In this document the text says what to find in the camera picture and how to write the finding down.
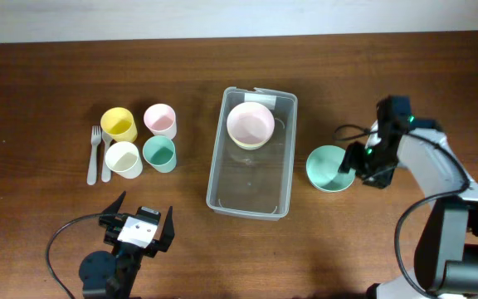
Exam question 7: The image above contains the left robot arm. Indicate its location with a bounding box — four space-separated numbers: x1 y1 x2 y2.
79 193 175 298

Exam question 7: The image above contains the yellow bowl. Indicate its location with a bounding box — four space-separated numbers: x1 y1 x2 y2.
230 136 271 150

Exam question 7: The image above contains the yellow cup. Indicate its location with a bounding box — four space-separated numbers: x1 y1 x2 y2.
100 107 138 143

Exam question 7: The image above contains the pink cup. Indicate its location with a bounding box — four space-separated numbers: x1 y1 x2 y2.
144 104 178 140

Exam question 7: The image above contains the clear plastic container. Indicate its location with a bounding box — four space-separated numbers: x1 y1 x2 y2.
206 87 298 221

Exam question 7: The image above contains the white plastic fork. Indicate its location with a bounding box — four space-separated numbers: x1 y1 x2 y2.
86 125 102 185

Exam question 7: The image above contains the cream white cup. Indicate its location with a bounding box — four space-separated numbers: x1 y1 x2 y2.
106 141 143 179

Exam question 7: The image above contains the green bowl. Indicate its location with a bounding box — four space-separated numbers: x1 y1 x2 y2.
306 145 355 193

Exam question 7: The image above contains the green cup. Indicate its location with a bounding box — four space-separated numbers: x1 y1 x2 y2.
142 136 177 173

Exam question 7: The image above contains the white plastic spoon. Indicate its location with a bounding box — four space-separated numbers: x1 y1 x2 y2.
101 131 113 183

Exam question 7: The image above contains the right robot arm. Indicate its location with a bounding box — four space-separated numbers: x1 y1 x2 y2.
339 96 478 299

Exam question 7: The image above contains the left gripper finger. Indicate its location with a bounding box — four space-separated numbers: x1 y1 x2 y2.
102 191 126 215
153 206 175 252

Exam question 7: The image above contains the pink bowl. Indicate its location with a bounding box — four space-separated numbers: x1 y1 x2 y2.
227 102 275 144

